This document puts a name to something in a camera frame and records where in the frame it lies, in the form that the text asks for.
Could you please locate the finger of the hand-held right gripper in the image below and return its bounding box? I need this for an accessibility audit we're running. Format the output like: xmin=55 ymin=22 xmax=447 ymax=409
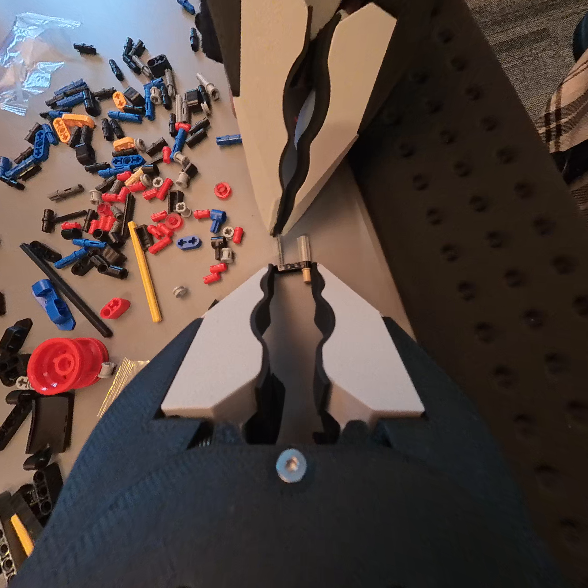
xmin=238 ymin=0 xmax=319 ymax=236
xmin=281 ymin=2 xmax=398 ymax=231

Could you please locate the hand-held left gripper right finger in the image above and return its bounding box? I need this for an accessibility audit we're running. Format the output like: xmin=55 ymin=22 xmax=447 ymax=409
xmin=314 ymin=263 xmax=426 ymax=445

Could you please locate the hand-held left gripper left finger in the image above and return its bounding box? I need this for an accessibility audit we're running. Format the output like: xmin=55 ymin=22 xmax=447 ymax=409
xmin=161 ymin=264 xmax=286 ymax=445

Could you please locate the grey and tan pin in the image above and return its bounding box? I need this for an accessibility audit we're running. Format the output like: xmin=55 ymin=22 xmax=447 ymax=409
xmin=297 ymin=235 xmax=314 ymax=284

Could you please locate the pile of small colourful pins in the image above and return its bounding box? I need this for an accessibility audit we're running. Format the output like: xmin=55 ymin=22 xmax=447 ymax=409
xmin=0 ymin=0 xmax=244 ymax=286

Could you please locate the grey desk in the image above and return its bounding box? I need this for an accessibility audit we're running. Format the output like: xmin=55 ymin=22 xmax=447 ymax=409
xmin=0 ymin=0 xmax=416 ymax=579

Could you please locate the red oval short beam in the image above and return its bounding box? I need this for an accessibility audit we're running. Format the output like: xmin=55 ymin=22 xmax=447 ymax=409
xmin=99 ymin=297 xmax=131 ymax=319

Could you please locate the long yellow axle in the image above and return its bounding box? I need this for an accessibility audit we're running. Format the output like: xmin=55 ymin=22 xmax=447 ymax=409
xmin=127 ymin=221 xmax=163 ymax=322

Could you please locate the red wheel rim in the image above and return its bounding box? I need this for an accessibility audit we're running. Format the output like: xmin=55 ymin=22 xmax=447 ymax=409
xmin=26 ymin=337 xmax=110 ymax=396

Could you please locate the long black axle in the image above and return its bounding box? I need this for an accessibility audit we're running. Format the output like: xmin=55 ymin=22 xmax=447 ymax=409
xmin=19 ymin=242 xmax=114 ymax=338

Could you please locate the blue curved fairing piece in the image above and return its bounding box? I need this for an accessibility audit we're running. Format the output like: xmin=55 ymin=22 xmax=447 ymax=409
xmin=31 ymin=278 xmax=77 ymax=331

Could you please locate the black curved panel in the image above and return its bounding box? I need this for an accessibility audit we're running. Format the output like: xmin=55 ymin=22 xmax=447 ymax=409
xmin=25 ymin=391 xmax=76 ymax=454

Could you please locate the person's plaid shirt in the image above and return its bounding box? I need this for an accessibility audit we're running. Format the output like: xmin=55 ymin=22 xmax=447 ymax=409
xmin=542 ymin=60 xmax=588 ymax=185

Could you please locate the pile of black beam pieces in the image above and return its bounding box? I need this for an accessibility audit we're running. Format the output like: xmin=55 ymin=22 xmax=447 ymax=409
xmin=0 ymin=317 xmax=65 ymax=576

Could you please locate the crinkled clear empty bag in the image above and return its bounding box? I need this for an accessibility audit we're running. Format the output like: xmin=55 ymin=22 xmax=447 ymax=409
xmin=0 ymin=13 xmax=83 ymax=117

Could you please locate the short yellow axle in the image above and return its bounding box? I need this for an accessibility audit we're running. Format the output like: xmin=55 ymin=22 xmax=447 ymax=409
xmin=9 ymin=514 xmax=36 ymax=557

